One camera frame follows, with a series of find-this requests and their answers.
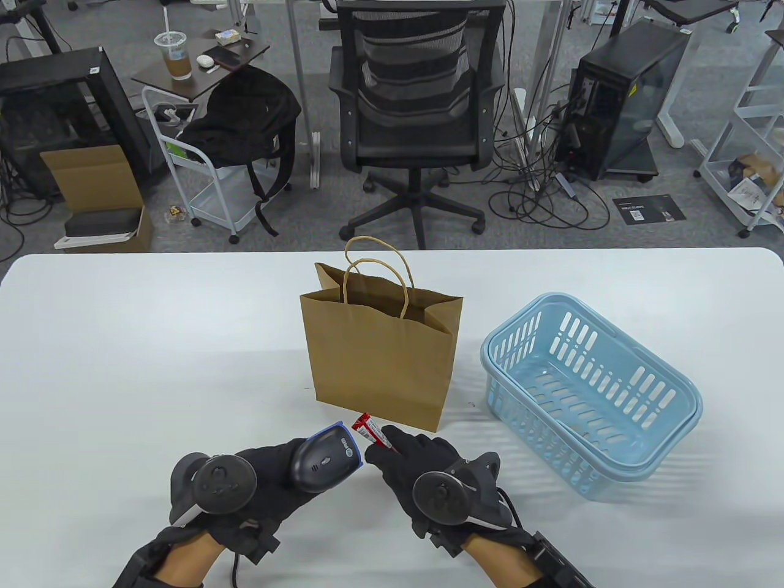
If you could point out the black leaflet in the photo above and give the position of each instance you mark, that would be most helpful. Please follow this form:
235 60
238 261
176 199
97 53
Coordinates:
649 209

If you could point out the person's left forearm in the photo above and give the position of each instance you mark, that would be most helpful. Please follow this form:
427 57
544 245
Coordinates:
187 563

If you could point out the black computer tower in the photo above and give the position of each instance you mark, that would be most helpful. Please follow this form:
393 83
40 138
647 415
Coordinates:
625 92

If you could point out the plastic cup with iced coffee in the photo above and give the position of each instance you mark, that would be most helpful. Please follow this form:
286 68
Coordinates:
176 58

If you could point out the black backpack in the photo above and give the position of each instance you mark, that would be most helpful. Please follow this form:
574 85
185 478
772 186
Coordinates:
245 116

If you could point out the red snack packet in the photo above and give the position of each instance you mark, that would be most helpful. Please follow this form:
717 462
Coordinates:
370 430

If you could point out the light blue plastic basket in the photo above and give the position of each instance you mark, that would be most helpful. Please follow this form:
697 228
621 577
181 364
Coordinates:
588 392

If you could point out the black left hand controller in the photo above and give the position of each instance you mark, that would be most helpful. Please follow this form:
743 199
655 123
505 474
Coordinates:
214 484

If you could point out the black phone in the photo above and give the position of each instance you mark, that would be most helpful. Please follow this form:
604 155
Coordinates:
223 56

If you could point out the small snack wrapper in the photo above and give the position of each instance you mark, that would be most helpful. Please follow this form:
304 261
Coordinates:
175 214

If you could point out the small flat box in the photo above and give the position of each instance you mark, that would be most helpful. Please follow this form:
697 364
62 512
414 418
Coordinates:
227 37

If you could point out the person's right hand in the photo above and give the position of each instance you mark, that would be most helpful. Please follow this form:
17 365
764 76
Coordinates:
429 456

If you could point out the black glass computer case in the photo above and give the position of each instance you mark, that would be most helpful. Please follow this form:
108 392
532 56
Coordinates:
55 110

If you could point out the brown paper bag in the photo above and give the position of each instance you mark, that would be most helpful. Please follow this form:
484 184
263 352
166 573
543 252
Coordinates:
380 361

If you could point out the white desk leg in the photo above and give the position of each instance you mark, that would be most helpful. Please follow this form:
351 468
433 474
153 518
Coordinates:
539 73
304 92

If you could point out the black mesh office chair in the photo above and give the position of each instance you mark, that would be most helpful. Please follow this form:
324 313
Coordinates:
416 122

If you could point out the person's left hand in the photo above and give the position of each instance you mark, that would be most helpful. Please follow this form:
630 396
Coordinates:
275 490

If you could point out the grey handheld barcode scanner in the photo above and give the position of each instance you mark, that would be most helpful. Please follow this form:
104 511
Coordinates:
324 459

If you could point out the open cardboard box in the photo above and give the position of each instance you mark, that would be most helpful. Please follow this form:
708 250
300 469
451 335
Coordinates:
92 177

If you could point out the white computer mouse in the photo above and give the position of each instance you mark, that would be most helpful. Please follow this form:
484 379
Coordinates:
204 61

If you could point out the person's left fingers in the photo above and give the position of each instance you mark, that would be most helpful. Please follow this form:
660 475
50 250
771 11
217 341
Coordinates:
275 456

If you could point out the person's right forearm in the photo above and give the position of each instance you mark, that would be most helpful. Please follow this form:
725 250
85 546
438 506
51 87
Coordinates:
505 566

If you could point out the person's right thumb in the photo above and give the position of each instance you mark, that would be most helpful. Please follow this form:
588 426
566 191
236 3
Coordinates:
383 462

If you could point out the black hand controller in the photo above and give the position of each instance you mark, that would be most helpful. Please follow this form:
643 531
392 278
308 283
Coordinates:
214 484
444 496

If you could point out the crumpled paper bags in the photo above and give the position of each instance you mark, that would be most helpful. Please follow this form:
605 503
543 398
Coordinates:
753 180

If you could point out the black right hand controller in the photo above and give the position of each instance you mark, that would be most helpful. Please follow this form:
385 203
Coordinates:
444 496

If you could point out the small brown side table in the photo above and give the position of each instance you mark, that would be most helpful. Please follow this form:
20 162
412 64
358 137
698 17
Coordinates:
245 52

